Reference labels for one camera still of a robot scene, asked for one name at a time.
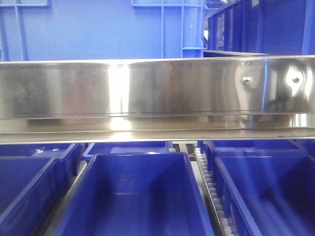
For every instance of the blue lower right back bin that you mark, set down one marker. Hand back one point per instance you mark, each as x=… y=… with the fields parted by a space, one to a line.
x=216 y=148

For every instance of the blue lower left back bin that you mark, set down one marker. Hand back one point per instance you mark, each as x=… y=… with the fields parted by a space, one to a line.
x=69 y=157

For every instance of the right rail screw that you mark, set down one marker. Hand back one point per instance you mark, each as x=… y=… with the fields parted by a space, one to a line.
x=296 y=80

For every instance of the rail screw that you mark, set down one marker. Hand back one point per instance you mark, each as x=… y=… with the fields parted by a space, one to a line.
x=246 y=80
x=296 y=80

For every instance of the white roller conveyor track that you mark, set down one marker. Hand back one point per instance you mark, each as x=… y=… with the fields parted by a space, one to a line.
x=223 y=226

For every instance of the light blue bin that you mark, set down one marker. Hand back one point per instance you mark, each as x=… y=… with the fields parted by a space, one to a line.
x=100 y=29

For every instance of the stainless steel shelf rail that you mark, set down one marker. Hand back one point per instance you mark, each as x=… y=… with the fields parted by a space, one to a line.
x=71 y=101

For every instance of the blue lower right front bin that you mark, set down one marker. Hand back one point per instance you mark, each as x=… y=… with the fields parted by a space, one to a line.
x=268 y=196

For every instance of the blue lower left front bin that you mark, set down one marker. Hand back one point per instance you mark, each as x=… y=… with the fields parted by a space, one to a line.
x=28 y=191

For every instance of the dark blue upper right bin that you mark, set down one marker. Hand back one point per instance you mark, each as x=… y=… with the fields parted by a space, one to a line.
x=275 y=27

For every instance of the left rail screw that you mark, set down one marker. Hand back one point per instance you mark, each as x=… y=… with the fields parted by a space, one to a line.
x=246 y=80

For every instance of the blue lower centre back bin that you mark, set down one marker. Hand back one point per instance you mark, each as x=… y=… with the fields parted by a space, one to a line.
x=126 y=147

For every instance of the blue lower centre front bin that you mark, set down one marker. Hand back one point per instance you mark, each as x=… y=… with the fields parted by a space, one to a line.
x=137 y=195

